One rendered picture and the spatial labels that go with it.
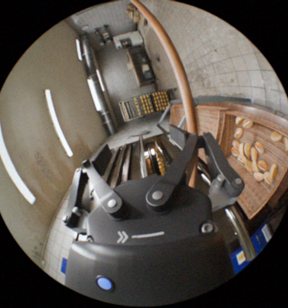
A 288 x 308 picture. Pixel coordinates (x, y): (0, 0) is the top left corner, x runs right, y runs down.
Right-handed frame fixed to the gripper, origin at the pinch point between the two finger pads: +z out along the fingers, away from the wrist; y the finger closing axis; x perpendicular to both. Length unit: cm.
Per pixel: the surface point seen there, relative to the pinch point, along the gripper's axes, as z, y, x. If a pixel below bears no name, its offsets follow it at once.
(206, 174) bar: 1.8, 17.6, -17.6
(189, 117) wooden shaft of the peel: 5.3, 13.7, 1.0
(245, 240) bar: -23.2, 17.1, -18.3
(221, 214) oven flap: -6, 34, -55
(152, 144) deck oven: 153, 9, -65
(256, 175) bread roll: -4, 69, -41
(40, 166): 40, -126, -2
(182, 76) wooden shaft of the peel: 4.9, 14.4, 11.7
